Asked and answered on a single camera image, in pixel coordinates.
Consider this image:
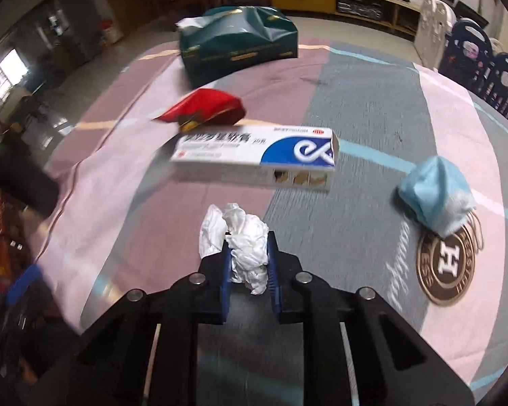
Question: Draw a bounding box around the white tissue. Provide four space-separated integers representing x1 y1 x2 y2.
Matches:
198 203 271 296

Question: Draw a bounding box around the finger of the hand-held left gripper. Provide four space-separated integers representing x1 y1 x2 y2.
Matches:
6 263 44 307

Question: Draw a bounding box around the small black monitor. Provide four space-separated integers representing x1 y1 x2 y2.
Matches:
454 1 487 26

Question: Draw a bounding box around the striped pink grey tablecloth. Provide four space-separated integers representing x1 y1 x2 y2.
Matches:
25 42 508 394

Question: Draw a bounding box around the dark green tissue box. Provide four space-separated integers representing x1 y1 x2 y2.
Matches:
175 5 299 86

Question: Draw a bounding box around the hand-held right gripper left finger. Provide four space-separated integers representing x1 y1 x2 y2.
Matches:
38 237 233 406

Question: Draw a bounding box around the red white container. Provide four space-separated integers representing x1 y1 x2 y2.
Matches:
98 19 124 45

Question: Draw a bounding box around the blue face mask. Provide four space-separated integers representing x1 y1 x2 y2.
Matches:
397 156 485 251

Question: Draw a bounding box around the red snack wrapper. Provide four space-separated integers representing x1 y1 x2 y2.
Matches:
152 89 245 132

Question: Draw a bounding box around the white blue medicine box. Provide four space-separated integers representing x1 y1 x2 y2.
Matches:
170 126 340 192

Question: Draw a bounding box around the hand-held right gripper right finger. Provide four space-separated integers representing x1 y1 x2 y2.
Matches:
267 232 477 406

